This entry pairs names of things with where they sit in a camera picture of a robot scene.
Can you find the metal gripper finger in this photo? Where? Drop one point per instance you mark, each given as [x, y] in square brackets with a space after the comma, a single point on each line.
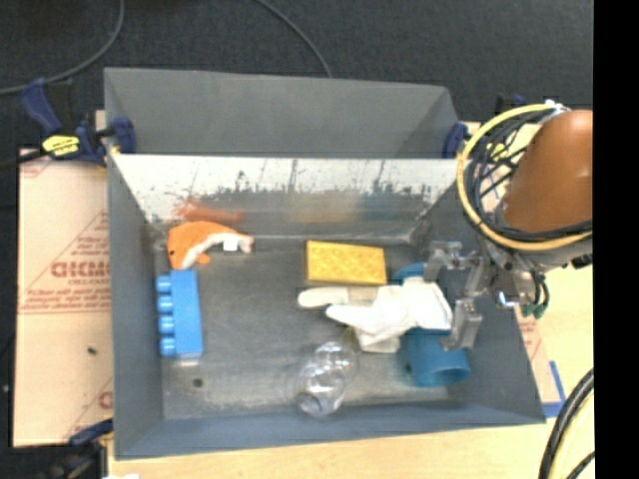
[447, 255]
[466, 322]

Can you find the blue plastic cylinder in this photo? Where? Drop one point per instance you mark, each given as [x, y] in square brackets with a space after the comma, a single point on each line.
[437, 362]

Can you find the white cloth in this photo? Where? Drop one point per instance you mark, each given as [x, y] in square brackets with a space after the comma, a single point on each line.
[399, 310]

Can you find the yellow sponge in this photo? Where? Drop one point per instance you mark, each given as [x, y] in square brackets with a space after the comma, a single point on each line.
[347, 262]

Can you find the clear glass bulb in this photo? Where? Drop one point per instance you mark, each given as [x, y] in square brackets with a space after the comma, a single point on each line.
[324, 377]

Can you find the grey metal bin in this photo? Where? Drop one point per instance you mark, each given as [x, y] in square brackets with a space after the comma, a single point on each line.
[259, 317]

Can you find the orange and white toy fish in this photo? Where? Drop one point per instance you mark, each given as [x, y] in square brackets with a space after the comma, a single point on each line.
[192, 242]

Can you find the blue toy building block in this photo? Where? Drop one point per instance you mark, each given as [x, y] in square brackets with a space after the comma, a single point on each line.
[185, 312]

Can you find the brown cardboard board, red print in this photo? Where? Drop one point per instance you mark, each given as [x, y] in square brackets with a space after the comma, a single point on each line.
[60, 327]

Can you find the black cylinder on white bracket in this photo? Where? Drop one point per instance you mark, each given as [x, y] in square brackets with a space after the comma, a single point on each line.
[582, 261]

